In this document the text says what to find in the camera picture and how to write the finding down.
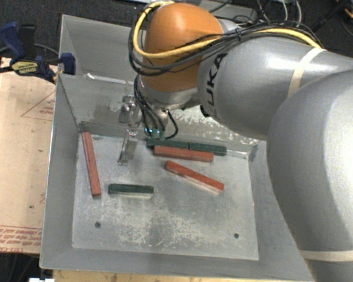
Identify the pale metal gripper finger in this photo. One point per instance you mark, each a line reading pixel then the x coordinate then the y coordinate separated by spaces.
pixel 132 147
pixel 124 154

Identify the red-brown flat block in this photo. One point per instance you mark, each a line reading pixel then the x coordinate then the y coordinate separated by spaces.
pixel 182 153
pixel 91 165
pixel 194 176

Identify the dark green flat block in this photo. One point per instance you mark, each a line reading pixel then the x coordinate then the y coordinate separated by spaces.
pixel 208 148
pixel 130 190
pixel 169 144

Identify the grey metal bin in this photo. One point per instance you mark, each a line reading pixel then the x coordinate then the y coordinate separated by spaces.
pixel 167 227

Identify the brown cardboard board red print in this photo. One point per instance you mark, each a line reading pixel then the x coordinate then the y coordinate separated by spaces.
pixel 15 162

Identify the black cylinder on white bracket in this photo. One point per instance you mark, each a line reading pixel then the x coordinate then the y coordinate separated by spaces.
pixel 204 110

